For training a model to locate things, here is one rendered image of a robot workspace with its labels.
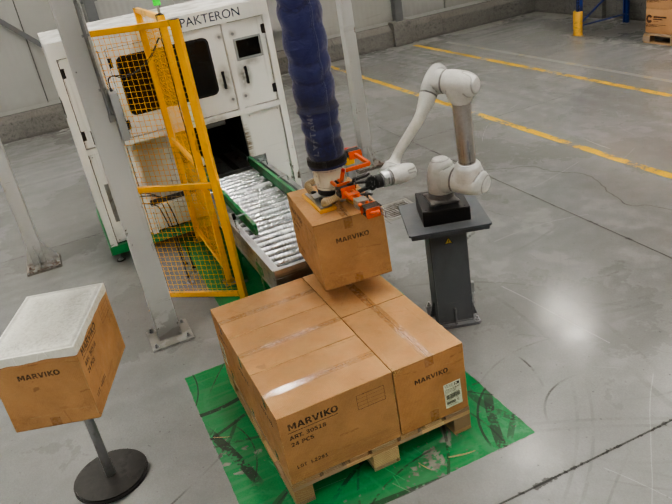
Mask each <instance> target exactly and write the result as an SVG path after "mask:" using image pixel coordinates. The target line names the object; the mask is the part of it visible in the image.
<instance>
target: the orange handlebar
mask: <svg viewBox="0 0 672 504"><path fill-rule="evenodd" d="M354 157H356V158H357V159H359V160H360V161H362V162H363V163H361V164H358V165H355V166H351V167H348V168H345V169H346V172H349V171H353V170H356V169H360V168H363V167H367V166H370V165H371V162H370V161H369V160H367V159H366V158H364V157H363V156H361V155H359V154H358V153H354ZM344 195H345V196H346V197H348V198H347V199H348V200H349V201H353V198H356V197H360V196H361V195H360V192H358V191H357V190H356V191H355V190H354V189H351V191H350V192H349V193H348V192H347V191H344ZM354 195H355V196H354ZM379 213H380V210H379V209H378V210H376V211H371V212H370V213H369V215H371V216H374V215H377V214H379Z"/></svg>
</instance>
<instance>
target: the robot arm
mask: <svg viewBox="0 0 672 504"><path fill-rule="evenodd" d="M479 89H480V79H479V78H478V76H477V75H475V74H474V73H472V72H469V71H466V70H459V69H447V68H446V67H445V66H444V65H443V64H441V63H435V64H433V65H432V66H431V67H430V68H429V69H428V71H427V72H426V74H425V76H424V79H423V81H422V84H421V88H420V92H419V98H418V104H417V109H416V112H415V115H414V117H413V119H412V121H411V123H410V124H409V126H408V128H407V129H406V131H405V133H404V134H403V136H402V138H401V139H400V141H399V143H398V144H397V146H396V148H395V150H394V152H393V154H392V156H391V157H390V159H389V160H388V161H385V163H384V165H383V166H382V167H381V169H380V170H379V172H378V174H375V175H373V176H372V175H370V173H369V172H366V173H365V174H362V175H360V176H357V177H354V178H352V181H351V182H350V183H347V185H345V186H342V187H340V189H341V188H345V187H348V186H351V185H356V184H364V183H365V186H364V187H363V188H361V189H359V190H357V191H358V192H360V193H361V194H360V195H361V196H363V195H364V196H366V193H362V192H364V191H366V190H368V189H369V190H370V191H368V192H367V193H368V195H373V190H375V189H377V188H380V187H388V186H392V185H399V184H402V183H405V182H408V181H410V180H412V179H413V178H415V177H416V175H417V169H416V167H415V165H414V164H413V163H402V164H400V161H401V158H402V155H403V153H404V151H405V150H406V148H407V147H408V145H409V144H410V142H411V141H412V139H413V138H414V136H415V135H416V133H417V132H418V130H419V129H420V127H421V126H422V124H423V122H424V120H425V118H426V116H427V114H428V113H429V111H430V109H431V107H432V105H433V103H434V102H435V100H436V98H437V96H438V94H446V96H447V98H448V99H449V102H450V103H451V104H452V109H453V118H454V128H455V137H456V146H457V155H458V161H457V162H456V164H453V162H452V160H451V159H450V158H449V157H446V156H443V155H441V156H436V157H434V158H432V160H431V161H430V163H429V165H428V169H427V186H428V193H425V194H423V197H424V198H426V199H427V201H428V202H429V203H430V205H431V207H436V206H440V205H445V204H450V203H458V202H460V199H459V198H457V197H456V196H455V195H454V192H456V193H460V194H465V195H480V194H482V193H485V192H486V191H487V190H488V189H489V187H490V183H491V179H490V176H489V174H488V173H487V172H486V171H484V169H483V167H482V165H481V163H480V161H479V160H477V159H476V158H475V147H474V136H473V124H472V113H471V103H470V102H471V101H472V99H473V96H475V95H476V94H477V93H478V91H479ZM365 177H368V178H367V179H366V180H360V179H362V178H365ZM357 180H360V181H357Z"/></svg>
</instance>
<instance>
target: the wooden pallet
mask: <svg viewBox="0 0 672 504"><path fill-rule="evenodd" d="M225 366H226V364H225ZM226 369H227V373H228V376H229V380H230V383H231V385H232V387H233V389H234V390H235V392H236V394H237V396H238V398H239V400H240V402H241V403H242V405H243V407H244V409H245V411H246V413H247V415H248V416H249V418H250V420H251V422H252V424H253V426H254V428H255V429H256V431H257V433H258V435H259V437H260V439H261V441H262V442H263V444H264V446H265V448H266V450H267V452H268V454H269V455H270V457H271V459H272V461H273V463H274V465H275V467H276V468H277V470H278V472H279V474H280V476H281V478H282V480H283V481H284V483H285V485H286V487H287V489H288V491H289V493H290V494H291V496H292V498H293V500H294V502H295V504H306V503H308V502H311V501H313V500H315V499H316V496H315V492H314V488H313V484H314V483H316V482H318V481H320V480H322V479H325V478H327V477H329V476H331V475H333V474H336V473H338V472H340V471H342V470H345V469H347V468H349V467H351V466H353V465H356V464H358V463H360V462H362V461H364V460H367V461H368V462H369V463H370V465H371V466H372V468H373V469H374V470H375V472H376V471H378V470H380V469H382V468H385V467H387V466H389V465H391V464H393V463H396V462H398V461H400V454H399V448H398V445H400V444H402V443H404V442H407V441H409V440H411V439H413V438H415V437H418V436H420V435H422V434H424V433H426V432H429V431H431V430H433V429H435V428H438V427H440V426H442V425H444V424H445V425H446V426H447V427H448V428H449V429H450V430H451V431H452V432H453V433H454V434H455V435H456V434H459V433H461V432H463V431H465V430H467V429H469V428H471V421H470V410H469V406H468V407H465V408H463V409H461V410H459V411H456V412H454V413H452V414H450V415H448V416H445V417H443V418H441V419H439V420H436V421H434V422H432V423H430V424H427V425H425V426H423V427H421V428H419V429H416V430H414V431H412V432H410V433H407V434H405V435H403V436H402V435H401V437H398V438H396V439H394V440H392V441H389V442H387V443H385V444H383V445H381V446H378V447H376V448H374V449H372V450H369V451H367V452H365V453H363V454H360V455H358V456H356V457H354V458H352V459H349V460H347V461H345V462H343V463H340V464H338V465H336V466H334V467H331V468H329V469H327V470H325V471H322V472H320V473H318V474H316V475H314V476H311V477H309V478H307V479H305V480H302V481H300V482H298V483H296V484H293V485H292V484H291V482H290V480H289V478H288V476H287V475H286V473H285V471H284V469H283V467H282V466H281V464H280V462H279V460H278V458H277V457H276V455H275V453H274V451H273V449H272V447H271V446H270V444H269V442H268V440H267V438H266V436H265V435H264V433H263V431H262V429H261V428H260V426H259V424H258V422H257V420H256V418H255V417H254V415H253V413H252V411H251V409H250V408H249V406H248V404H247V402H246V400H245V398H244V397H243V395H242V393H241V391H240V389H239V388H238V386H237V384H236V382H235V380H234V379H233V377H232V375H231V373H230V371H229V369H228V368H227V366H226Z"/></svg>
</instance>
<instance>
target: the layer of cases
mask: <svg viewBox="0 0 672 504"><path fill-rule="evenodd" d="M210 311H211V314H212V318H213V322H214V325H215V329H216V332H217V336H218V339H219V343H220V346H221V350H222V354H223V357H224V361H225V364H226V366H227V368H228V369H229V371H230V373H231V375H232V377H233V379H234V380H235V382H236V384H237V386H238V388H239V389H240V391H241V393H242V395H243V397H244V398H245V400H246V402H247V404H248V406H249V408H250V409H251V411H252V413H253V415H254V417H255V418H256V420H257V422H258V424H259V426H260V428H261V429H262V431H263V433H264V435H265V436H266V438H267V440H268V442H269V444H270V446H271V447H272V449H273V451H274V453H275V455H276V457H277V458H278V460H279V462H280V464H281V466H282V467H283V469H284V471H285V473H286V475H287V476H288V478H289V480H290V482H291V484H292V485H293V484H296V483H298V482H300V481H302V480H305V479H307V478H309V477H311V476H314V475H316V474H318V473H320V472H322V471H325V470H327V469H329V468H331V467H334V466H336V465H338V464H340V463H343V462H345V461H347V460H349V459H352V458H354V457H356V456H358V455H360V454H363V453H365V452H367V451H369V450H372V449H374V448H376V447H378V446H381V445H383V444H385V443H387V442H389V441H392V440H394V439H396V438H398V437H401V435H402V436H403V435H405V434H407V433H410V432H412V431H414V430H416V429H419V428H421V427H423V426H425V425H427V424H430V423H432V422H434V421H436V420H439V419H441V418H443V417H445V416H448V415H450V414H452V413H454V412H456V411H459V410H461V409H463V408H465V407H468V397H467V386H466V376H465V365H464V355H463V344H462V342H461V341H460V340H458V339H457V338H456V337H455V336H453V335H452V334H451V333H450V332H449V331H447V330H446V329H445V328H444V327H443V326H441V325H440V324H439V323H438V322H436V321H435V320H434V319H433V318H432V317H430V316H429V315H428V314H427V313H425V312H424V311H423V310H422V309H421V308H419V307H418V306H417V305H416V304H415V303H413V302H412V301H411V300H410V299H408V298H407V297H406V296H405V295H403V294H402V293H401V292H400V291H399V290H397V289H396V288H395V287H394V286H393V285H391V284H390V283H389V282H388V281H387V280H385V279H384V278H383V277H382V276H380V275H378V276H375V277H372V278H368V279H365V280H362V281H358V282H355V283H352V284H349V285H345V286H342V287H339V288H335V289H332V290H329V291H325V289H324V288H323V286H322V285H321V283H320V282H319V280H318V279H317V277H316V276H315V274H314V273H313V274H310V275H307V276H305V277H302V278H299V279H296V280H293V281H290V282H288V283H285V284H282V285H279V286H276V287H273V288H270V289H268V290H265V291H262V292H259V293H256V294H253V295H251V296H248V297H245V298H242V299H239V300H236V301H233V302H231V303H228V304H225V305H222V306H219V307H216V308H214V309H211V310H210Z"/></svg>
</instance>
